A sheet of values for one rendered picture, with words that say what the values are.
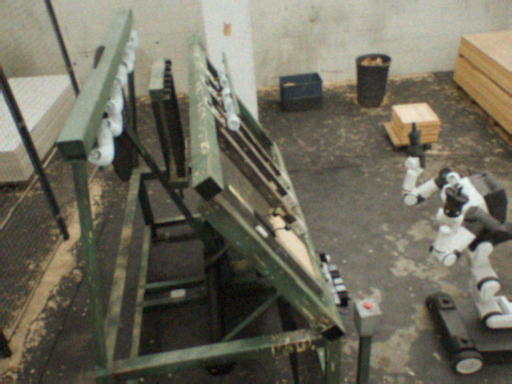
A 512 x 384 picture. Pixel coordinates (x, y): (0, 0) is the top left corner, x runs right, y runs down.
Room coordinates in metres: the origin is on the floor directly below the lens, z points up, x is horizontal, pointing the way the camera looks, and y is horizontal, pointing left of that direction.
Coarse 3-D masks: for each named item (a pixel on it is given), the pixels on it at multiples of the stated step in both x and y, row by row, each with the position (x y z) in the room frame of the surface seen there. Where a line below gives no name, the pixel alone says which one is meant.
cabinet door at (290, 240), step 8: (272, 216) 2.29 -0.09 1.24; (280, 224) 2.29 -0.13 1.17; (280, 232) 2.16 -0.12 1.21; (288, 232) 2.31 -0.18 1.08; (288, 240) 2.18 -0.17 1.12; (296, 240) 2.32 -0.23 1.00; (288, 248) 2.07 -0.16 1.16; (296, 248) 2.20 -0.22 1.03; (304, 248) 2.34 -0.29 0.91; (296, 256) 2.08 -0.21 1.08; (304, 256) 2.22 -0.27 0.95; (304, 264) 2.09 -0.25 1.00; (312, 272) 2.11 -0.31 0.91
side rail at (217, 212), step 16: (208, 208) 1.66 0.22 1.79; (224, 208) 1.66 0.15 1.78; (224, 224) 1.67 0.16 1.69; (240, 224) 1.67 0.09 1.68; (240, 240) 1.67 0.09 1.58; (256, 240) 1.68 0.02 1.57; (256, 256) 1.68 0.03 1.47; (272, 256) 1.68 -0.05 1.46; (272, 272) 1.68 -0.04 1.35; (288, 272) 1.69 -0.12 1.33; (288, 288) 1.69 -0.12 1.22; (304, 288) 1.71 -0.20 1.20; (304, 304) 1.70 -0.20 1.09; (320, 304) 1.72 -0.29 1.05; (320, 320) 1.70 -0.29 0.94
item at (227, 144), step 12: (204, 96) 2.53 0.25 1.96; (216, 120) 2.46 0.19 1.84; (216, 132) 2.46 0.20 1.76; (228, 144) 2.47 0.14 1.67; (240, 156) 2.47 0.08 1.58; (240, 168) 2.47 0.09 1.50; (252, 168) 2.48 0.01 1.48; (252, 180) 2.48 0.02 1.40; (264, 180) 2.49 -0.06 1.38; (264, 192) 2.48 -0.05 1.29; (276, 192) 2.53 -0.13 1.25; (276, 204) 2.49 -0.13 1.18; (288, 216) 2.49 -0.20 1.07; (300, 228) 2.50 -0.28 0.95
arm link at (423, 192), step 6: (432, 180) 2.47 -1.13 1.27; (420, 186) 2.51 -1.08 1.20; (426, 186) 2.47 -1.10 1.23; (432, 186) 2.44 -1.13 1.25; (420, 192) 2.47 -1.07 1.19; (426, 192) 2.45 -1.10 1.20; (432, 192) 2.44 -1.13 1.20; (408, 198) 2.47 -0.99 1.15; (414, 198) 2.45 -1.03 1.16; (420, 198) 2.45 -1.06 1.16; (426, 198) 2.46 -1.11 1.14; (414, 204) 2.46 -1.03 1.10
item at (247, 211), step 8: (224, 192) 1.91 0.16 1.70; (232, 192) 1.92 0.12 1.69; (232, 200) 1.92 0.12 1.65; (240, 208) 1.92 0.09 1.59; (248, 208) 1.93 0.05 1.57; (248, 216) 1.92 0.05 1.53; (256, 224) 1.93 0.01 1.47; (272, 240) 1.93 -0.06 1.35; (280, 240) 1.98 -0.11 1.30; (288, 256) 1.94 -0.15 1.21; (296, 264) 1.94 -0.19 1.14; (304, 272) 1.95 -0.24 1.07; (312, 280) 1.95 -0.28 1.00; (320, 288) 1.95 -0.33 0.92
